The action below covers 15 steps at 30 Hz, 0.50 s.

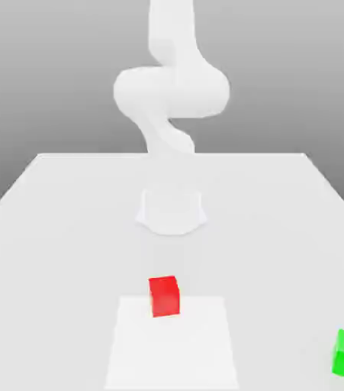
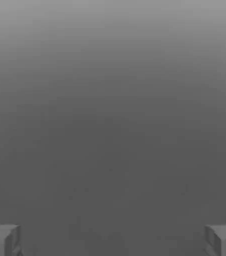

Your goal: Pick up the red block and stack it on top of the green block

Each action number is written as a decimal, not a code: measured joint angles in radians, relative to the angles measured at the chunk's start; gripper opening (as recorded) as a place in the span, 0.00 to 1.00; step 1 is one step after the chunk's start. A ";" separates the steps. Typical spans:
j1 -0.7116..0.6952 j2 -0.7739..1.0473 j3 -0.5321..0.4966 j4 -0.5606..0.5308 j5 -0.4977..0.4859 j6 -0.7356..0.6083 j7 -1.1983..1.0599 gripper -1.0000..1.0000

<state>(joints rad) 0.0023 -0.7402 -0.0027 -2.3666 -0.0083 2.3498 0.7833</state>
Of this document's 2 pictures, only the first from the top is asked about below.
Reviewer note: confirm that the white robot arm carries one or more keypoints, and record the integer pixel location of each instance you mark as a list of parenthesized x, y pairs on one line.
[(171, 91)]

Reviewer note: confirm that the small red cube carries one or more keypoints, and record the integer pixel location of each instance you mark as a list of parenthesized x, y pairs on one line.
[(164, 297)]

